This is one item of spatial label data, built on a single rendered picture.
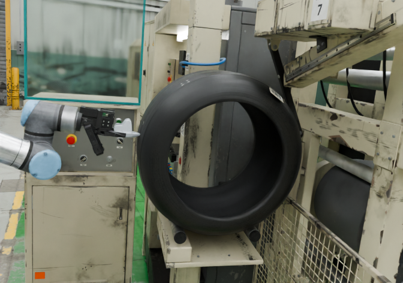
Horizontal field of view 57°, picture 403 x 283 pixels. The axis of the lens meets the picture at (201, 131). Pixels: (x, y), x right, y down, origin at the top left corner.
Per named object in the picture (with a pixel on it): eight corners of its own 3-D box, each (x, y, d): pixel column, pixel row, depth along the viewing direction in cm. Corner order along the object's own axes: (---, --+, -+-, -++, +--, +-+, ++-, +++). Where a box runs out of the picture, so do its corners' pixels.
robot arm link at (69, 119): (59, 134, 120) (63, 128, 129) (74, 136, 121) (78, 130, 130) (63, 107, 118) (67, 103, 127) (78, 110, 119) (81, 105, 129)
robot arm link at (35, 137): (21, 172, 116) (26, 134, 114) (17, 161, 125) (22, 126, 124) (53, 172, 121) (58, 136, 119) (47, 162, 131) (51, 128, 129)
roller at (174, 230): (162, 205, 163) (163, 195, 162) (173, 205, 164) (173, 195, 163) (173, 244, 130) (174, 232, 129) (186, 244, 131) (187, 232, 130)
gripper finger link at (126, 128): (142, 123, 126) (115, 118, 124) (139, 140, 127) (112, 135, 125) (142, 121, 129) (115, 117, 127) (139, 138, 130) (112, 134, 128)
